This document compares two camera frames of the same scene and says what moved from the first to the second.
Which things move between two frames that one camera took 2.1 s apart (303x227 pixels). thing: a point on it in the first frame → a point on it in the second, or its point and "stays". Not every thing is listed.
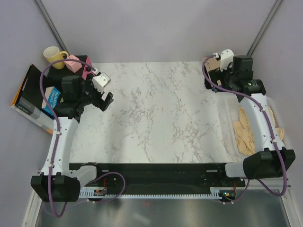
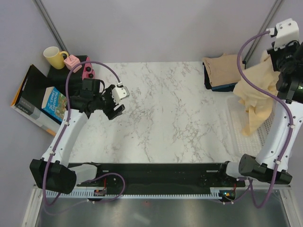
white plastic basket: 240,120 stays
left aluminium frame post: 52,25 stays
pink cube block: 73,66 stays
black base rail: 161,176 stays
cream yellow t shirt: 244,136 → 262,75
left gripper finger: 109,100 → 119,109
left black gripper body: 90,94 → 109,104
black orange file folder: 29,102 stays
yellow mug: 53,55 stays
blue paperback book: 52,95 stays
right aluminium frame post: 258,38 stays
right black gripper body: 226,77 → 288,52
